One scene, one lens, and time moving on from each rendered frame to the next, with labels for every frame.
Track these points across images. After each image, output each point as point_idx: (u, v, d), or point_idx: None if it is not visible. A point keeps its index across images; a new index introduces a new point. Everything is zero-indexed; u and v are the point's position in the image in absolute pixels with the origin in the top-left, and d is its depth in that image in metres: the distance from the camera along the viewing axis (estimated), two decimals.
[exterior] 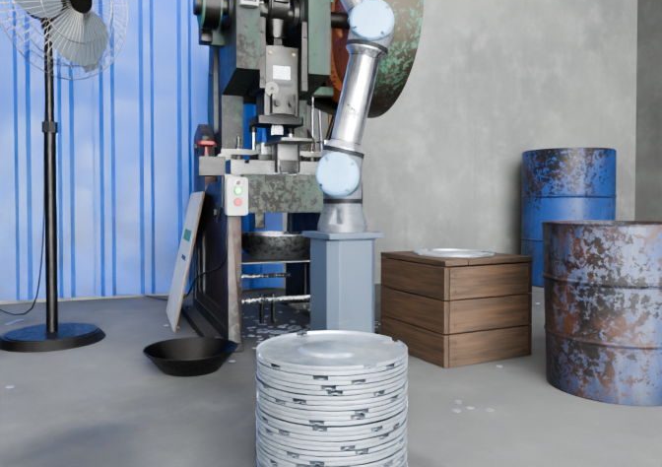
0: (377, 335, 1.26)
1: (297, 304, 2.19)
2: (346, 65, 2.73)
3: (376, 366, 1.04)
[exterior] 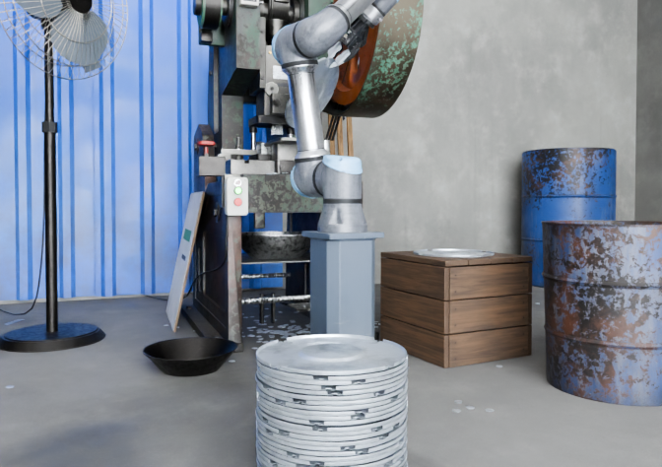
0: None
1: (297, 304, 2.19)
2: (347, 66, 2.72)
3: None
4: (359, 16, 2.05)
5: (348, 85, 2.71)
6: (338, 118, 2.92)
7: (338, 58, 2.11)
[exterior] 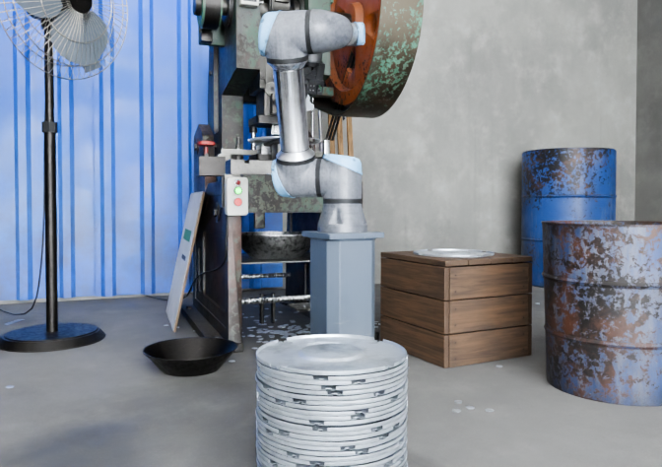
0: (254, 138, 2.29)
1: (297, 304, 2.19)
2: (369, 45, 2.50)
3: None
4: (324, 66, 2.16)
5: None
6: (338, 118, 2.92)
7: None
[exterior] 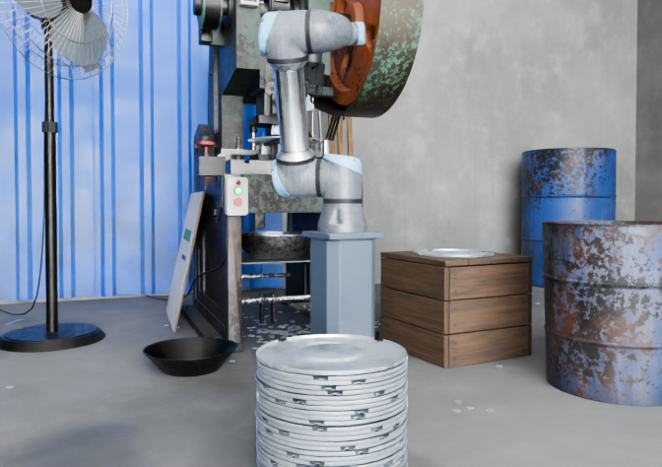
0: (307, 138, 2.28)
1: (297, 304, 2.19)
2: (365, 55, 2.53)
3: (250, 140, 2.32)
4: (324, 65, 2.16)
5: None
6: (338, 118, 2.92)
7: None
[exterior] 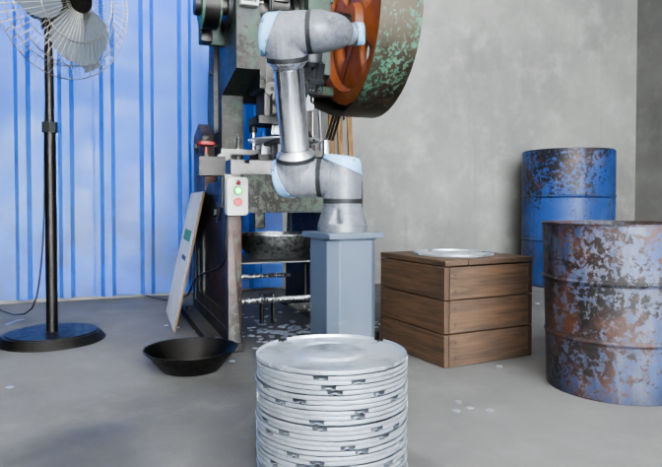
0: (311, 143, 2.49)
1: (297, 304, 2.19)
2: None
3: None
4: (324, 66, 2.16)
5: (334, 53, 2.87)
6: (338, 118, 2.92)
7: None
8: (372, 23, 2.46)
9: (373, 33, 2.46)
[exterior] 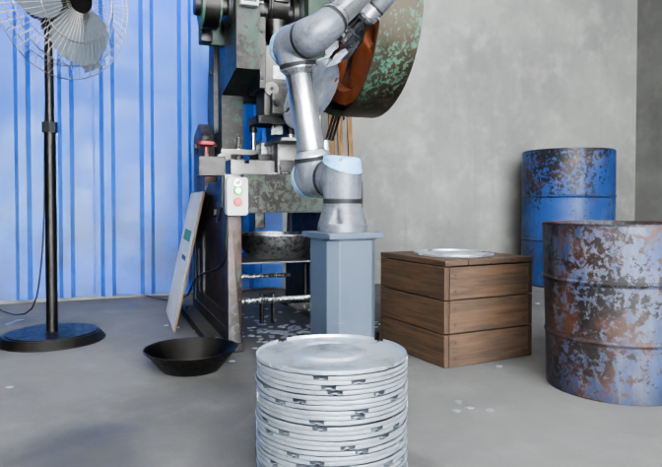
0: None
1: (297, 304, 2.19)
2: None
3: (338, 81, 2.27)
4: (357, 15, 2.04)
5: None
6: (338, 118, 2.92)
7: (335, 57, 2.09)
8: (358, 63, 2.60)
9: (355, 70, 2.64)
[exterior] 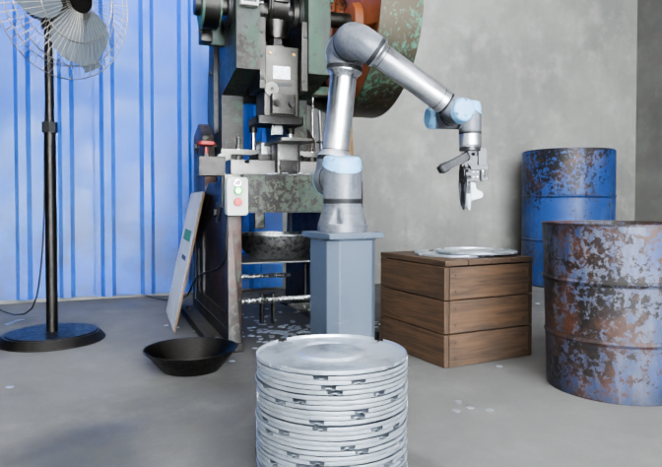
0: (483, 247, 2.31)
1: (297, 304, 2.19)
2: None
3: (513, 253, 2.09)
4: (486, 151, 2.01)
5: None
6: None
7: None
8: (373, 2, 2.45)
9: (375, 11, 2.43)
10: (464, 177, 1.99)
